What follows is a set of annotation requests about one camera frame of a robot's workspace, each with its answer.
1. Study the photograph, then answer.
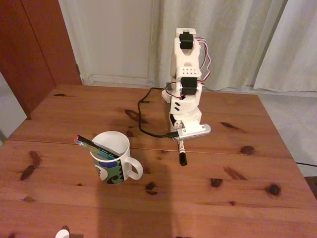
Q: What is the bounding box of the black camera cable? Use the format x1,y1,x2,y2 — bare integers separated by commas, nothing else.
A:
137,87,180,138

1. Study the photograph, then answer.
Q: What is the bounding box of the brown wooden cabinet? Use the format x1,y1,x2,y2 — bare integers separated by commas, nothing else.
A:
0,0,82,119

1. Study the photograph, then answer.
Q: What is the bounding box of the silver camera box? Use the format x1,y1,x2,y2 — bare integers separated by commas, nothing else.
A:
177,123,211,141

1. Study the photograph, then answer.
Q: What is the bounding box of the white mug with green pattern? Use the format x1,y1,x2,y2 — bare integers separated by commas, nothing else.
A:
89,130,144,185

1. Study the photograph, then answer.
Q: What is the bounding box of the white curtain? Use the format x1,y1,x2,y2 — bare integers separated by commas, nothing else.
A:
148,0,289,92
254,0,317,93

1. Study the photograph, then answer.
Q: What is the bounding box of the red white servo wire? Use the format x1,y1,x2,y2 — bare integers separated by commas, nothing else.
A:
197,37,213,84

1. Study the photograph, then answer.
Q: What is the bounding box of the white marker with black cap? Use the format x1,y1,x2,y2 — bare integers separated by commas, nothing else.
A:
177,138,188,166

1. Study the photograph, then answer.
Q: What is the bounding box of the green mechanical pencil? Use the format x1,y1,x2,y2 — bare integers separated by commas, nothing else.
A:
73,138,116,161

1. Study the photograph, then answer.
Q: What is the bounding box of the black pen with red end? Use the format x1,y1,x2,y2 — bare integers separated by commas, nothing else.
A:
75,135,117,159

